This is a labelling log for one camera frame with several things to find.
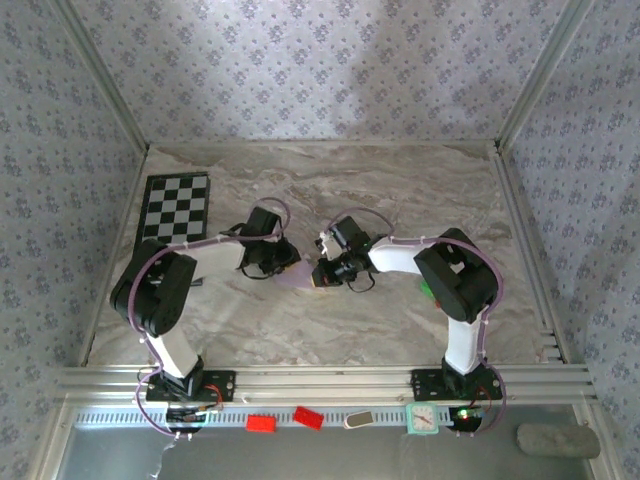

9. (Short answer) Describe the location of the lavender cloth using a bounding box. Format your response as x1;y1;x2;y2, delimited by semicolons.
273;257;321;290

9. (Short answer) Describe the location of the black grey checkerboard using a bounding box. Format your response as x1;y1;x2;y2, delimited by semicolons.
130;172;211;287

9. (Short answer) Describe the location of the white rimmed oval pad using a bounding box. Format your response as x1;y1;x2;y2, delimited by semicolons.
343;409;374;430

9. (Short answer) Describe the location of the perforated metal strip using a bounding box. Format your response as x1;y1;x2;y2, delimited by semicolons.
74;405;501;426

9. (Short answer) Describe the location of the teal alarm clock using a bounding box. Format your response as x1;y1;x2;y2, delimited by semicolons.
404;402;440;436

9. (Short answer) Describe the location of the grey metal shelf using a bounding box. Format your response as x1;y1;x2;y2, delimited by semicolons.
54;403;599;480

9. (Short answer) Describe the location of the left electronics board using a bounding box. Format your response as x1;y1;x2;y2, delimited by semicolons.
164;402;224;434

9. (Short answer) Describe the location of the electronics board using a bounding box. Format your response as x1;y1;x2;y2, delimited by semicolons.
447;404;489;434
164;402;224;434

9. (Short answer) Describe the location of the right electronics board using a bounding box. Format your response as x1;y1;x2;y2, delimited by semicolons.
447;404;489;434

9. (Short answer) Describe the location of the white tape scrap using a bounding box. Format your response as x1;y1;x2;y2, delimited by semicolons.
148;442;177;480

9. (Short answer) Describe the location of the grey stone roll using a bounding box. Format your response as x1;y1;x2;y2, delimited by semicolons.
516;423;601;459

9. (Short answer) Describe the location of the thin black left gripper cable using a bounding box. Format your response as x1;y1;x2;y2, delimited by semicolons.
241;264;281;282

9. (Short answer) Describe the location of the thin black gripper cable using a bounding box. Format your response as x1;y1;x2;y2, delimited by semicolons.
241;264;281;282
347;272;377;294

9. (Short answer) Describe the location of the thin black right gripper cable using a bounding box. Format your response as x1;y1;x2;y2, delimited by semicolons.
347;272;377;294

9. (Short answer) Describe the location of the aluminium front rail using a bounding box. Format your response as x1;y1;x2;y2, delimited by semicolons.
54;363;599;406

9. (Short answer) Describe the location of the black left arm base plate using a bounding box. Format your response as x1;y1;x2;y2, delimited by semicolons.
145;368;237;404

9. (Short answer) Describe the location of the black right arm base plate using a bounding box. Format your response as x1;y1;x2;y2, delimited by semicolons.
410;368;504;401

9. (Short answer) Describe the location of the thin aluminium side rail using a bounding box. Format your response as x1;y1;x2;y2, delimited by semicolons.
77;144;151;366

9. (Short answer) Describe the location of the wide aluminium side rail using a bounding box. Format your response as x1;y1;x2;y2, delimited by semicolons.
492;142;567;364

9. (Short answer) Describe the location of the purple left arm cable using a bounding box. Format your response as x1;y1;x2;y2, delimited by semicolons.
128;197;292;441

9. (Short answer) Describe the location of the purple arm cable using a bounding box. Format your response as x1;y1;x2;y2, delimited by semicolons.
128;197;292;441
332;207;508;439

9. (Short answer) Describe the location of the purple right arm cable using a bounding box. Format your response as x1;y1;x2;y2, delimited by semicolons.
332;207;508;439

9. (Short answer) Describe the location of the aluminium frame post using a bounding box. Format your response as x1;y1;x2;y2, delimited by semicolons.
49;0;151;154
497;0;596;150

